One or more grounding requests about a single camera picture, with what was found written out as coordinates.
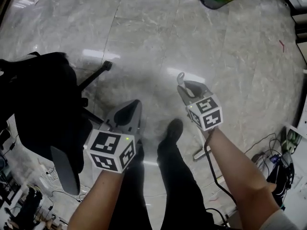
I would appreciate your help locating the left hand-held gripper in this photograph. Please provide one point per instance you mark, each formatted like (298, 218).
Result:
(105, 147)

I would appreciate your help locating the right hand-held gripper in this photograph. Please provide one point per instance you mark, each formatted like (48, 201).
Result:
(206, 114)

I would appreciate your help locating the person's right forearm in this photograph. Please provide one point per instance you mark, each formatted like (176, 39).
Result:
(239, 171)

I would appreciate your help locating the person's left forearm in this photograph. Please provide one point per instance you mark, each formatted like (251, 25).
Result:
(100, 198)

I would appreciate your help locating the person's black shoe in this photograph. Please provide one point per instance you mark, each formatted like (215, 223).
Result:
(172, 130)

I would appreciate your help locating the person's black trousers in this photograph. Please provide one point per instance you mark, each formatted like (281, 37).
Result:
(177, 183)

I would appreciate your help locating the black mesh office chair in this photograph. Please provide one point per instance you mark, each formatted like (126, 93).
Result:
(43, 99)

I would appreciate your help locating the person's white shirt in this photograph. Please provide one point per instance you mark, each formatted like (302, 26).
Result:
(283, 220)

